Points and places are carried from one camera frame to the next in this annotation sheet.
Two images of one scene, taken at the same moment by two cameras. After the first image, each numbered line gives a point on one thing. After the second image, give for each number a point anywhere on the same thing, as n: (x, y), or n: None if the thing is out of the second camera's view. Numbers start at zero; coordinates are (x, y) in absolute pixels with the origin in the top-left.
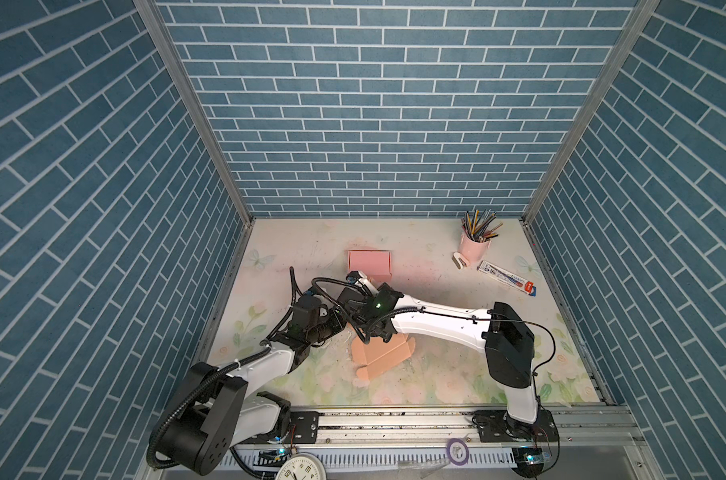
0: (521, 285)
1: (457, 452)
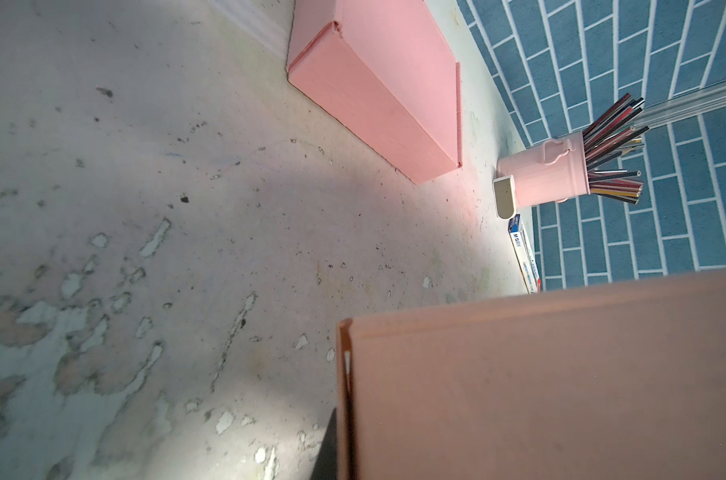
0: (527, 263)
1: None
